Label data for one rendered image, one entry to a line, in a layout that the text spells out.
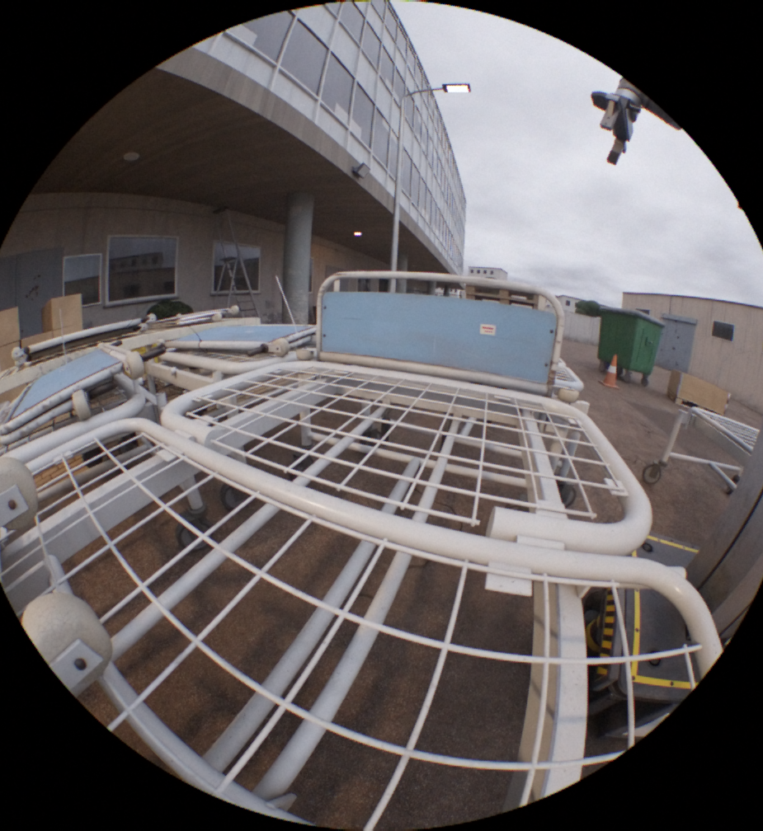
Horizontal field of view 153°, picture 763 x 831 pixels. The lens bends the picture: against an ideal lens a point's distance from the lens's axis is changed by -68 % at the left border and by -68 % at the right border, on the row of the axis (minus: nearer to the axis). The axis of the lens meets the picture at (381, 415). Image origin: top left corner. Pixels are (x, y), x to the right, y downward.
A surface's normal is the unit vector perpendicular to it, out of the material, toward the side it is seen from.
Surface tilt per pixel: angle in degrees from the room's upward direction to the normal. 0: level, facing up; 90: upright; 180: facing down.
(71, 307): 90
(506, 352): 90
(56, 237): 90
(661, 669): 0
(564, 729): 0
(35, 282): 90
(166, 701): 0
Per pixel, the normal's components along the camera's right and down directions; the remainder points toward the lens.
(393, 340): -0.36, 0.33
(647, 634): 0.05, -0.93
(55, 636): 0.93, 0.23
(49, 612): 0.20, -0.97
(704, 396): -0.67, 0.25
